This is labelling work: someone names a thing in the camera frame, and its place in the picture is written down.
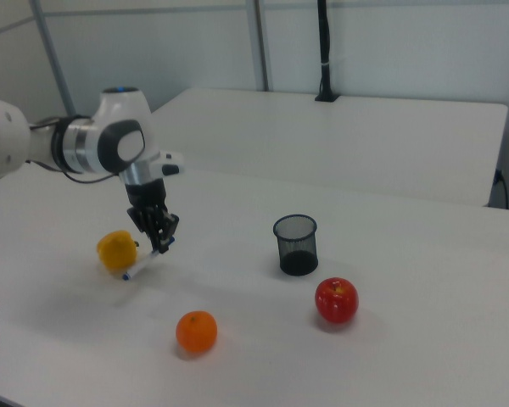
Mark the blue and white marker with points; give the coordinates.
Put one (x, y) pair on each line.
(138, 267)

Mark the black mesh pen cup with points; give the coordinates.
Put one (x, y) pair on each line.
(297, 263)

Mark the orange fruit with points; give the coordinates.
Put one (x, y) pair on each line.
(196, 331)

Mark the white side table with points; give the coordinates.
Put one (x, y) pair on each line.
(322, 140)

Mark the red apple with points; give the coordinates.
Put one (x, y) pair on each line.
(337, 301)

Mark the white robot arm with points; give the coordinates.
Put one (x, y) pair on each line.
(123, 106)

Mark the black pole with base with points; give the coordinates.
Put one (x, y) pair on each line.
(324, 42)

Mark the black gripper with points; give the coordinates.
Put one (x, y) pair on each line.
(146, 195)

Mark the yellow bell pepper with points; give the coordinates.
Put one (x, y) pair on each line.
(114, 250)

